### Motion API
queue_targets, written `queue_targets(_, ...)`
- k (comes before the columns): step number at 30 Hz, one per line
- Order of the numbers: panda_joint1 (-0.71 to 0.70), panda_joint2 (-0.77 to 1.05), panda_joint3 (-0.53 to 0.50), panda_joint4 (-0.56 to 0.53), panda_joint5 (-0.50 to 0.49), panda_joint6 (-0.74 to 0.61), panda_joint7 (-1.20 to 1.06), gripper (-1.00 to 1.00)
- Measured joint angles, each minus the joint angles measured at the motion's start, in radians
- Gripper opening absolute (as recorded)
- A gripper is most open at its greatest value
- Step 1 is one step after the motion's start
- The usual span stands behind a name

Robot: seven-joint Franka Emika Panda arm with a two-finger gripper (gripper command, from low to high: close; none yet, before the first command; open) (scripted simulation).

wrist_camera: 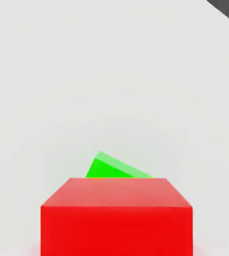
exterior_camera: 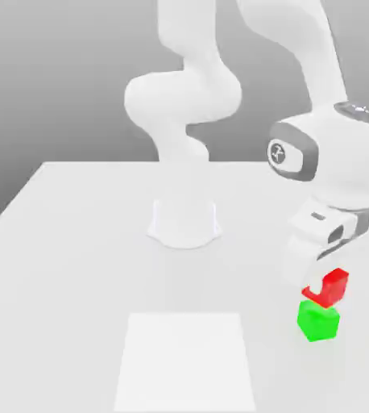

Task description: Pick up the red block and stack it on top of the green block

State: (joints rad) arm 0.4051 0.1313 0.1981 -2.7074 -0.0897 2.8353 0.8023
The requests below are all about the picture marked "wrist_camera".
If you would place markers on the small red cube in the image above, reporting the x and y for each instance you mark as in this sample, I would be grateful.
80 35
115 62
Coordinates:
116 224

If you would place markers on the small green cube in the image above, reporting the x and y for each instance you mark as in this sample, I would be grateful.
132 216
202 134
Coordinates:
106 170

